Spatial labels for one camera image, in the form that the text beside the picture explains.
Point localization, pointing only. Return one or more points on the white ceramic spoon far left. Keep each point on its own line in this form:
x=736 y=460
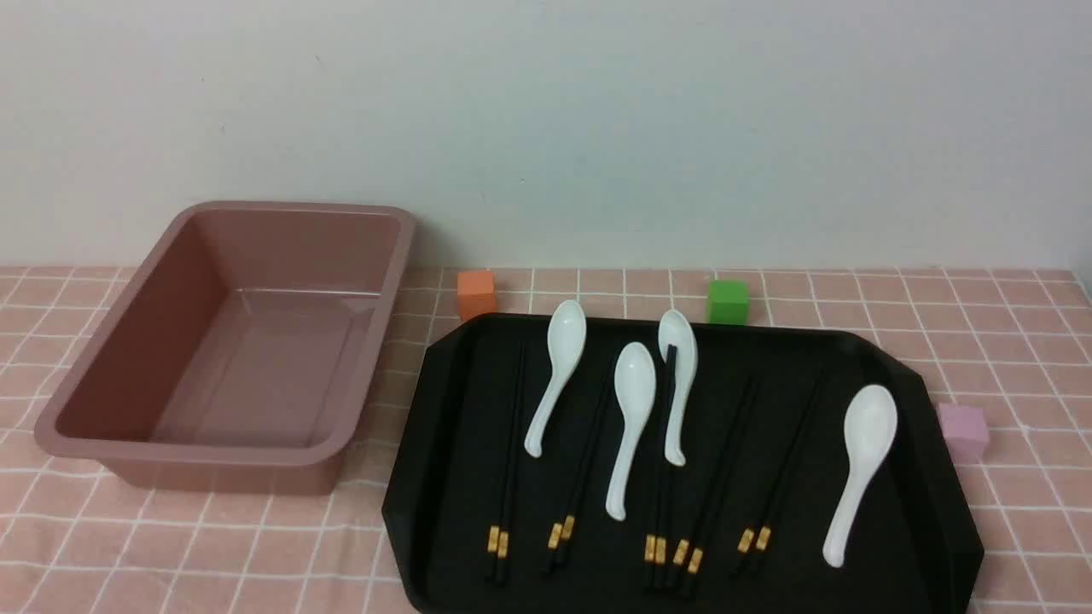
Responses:
x=565 y=341

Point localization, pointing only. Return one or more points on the white ceramic spoon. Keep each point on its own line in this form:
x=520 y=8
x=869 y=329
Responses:
x=870 y=426
x=565 y=341
x=634 y=384
x=675 y=330

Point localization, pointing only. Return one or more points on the orange cube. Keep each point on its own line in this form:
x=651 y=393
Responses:
x=476 y=293

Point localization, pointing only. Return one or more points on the white ceramic spoon centre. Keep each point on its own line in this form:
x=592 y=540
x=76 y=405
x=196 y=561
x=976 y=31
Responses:
x=634 y=384

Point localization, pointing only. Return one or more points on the white ceramic spoon upper middle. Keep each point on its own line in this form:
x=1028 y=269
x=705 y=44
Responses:
x=675 y=330

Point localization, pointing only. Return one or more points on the black plastic tray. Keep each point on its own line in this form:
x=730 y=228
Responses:
x=469 y=513

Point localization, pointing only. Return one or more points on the green cube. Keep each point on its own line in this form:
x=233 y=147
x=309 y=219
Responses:
x=728 y=302

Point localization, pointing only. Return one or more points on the pink rectangular plastic bin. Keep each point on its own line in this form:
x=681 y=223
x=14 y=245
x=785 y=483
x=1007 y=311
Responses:
x=239 y=356

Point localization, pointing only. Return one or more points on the white ceramic spoon right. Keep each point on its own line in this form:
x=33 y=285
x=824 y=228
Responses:
x=870 y=426

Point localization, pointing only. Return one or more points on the pink cube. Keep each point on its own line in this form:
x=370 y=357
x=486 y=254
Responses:
x=965 y=432

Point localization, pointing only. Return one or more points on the pink checkered tablecloth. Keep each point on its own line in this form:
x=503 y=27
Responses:
x=76 y=539

